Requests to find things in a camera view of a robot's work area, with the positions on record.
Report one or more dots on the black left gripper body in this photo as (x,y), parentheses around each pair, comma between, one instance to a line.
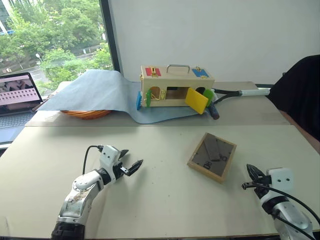
(119,170)

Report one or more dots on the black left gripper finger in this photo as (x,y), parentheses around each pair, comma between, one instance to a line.
(135,167)
(124,153)

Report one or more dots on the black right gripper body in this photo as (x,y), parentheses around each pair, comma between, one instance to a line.
(262,186)

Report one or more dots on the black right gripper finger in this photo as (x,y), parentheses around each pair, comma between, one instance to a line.
(247,186)
(253,171)

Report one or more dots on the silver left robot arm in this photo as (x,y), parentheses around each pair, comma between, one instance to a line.
(80,195)

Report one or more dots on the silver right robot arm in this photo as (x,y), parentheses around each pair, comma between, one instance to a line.
(290,215)

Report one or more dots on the laptop computer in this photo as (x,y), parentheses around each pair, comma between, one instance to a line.
(17,100)

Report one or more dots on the orange woven basket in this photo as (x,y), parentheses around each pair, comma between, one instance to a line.
(86,114)

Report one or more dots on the light blue cloth sheet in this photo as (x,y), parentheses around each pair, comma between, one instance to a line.
(100,92)

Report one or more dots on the dark blue cylindrical tool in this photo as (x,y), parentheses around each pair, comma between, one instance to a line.
(214,112)

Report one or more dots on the wooden lock box colourful doors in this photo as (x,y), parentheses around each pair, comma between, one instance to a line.
(175,85)

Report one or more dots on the person in black shirt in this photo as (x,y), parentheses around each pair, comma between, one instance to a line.
(300,95)

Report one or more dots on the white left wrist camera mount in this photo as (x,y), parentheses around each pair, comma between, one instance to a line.
(110,154)

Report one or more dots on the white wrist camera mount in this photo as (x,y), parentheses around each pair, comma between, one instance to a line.
(110,154)
(281,178)

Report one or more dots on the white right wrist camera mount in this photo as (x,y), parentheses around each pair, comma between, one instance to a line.
(281,178)

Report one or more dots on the wooden framed dark tray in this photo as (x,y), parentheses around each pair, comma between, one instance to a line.
(212,156)

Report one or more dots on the black window frame post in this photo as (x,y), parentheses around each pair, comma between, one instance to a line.
(111,37)

